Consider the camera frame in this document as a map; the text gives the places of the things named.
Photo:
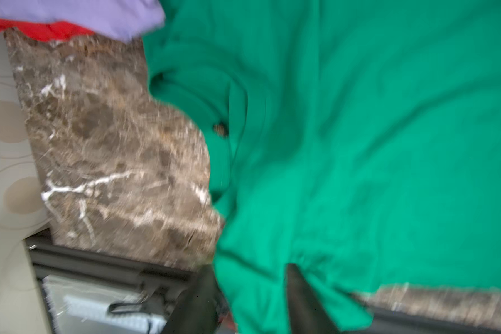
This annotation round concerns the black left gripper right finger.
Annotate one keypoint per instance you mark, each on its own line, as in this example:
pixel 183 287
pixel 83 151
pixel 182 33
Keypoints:
pixel 306 314

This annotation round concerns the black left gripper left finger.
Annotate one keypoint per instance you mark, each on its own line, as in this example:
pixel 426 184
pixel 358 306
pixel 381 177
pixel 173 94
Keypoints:
pixel 196 312

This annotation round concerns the green t-shirt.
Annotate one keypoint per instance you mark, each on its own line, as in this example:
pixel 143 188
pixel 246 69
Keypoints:
pixel 359 140

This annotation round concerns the folded purple t-shirt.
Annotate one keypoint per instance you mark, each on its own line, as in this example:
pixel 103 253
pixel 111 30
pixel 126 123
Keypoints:
pixel 117 20

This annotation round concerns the folded red t-shirt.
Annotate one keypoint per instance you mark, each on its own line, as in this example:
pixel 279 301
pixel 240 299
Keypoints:
pixel 46 32

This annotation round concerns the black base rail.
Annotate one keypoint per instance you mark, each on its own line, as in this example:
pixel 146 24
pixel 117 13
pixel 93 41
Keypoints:
pixel 166 283

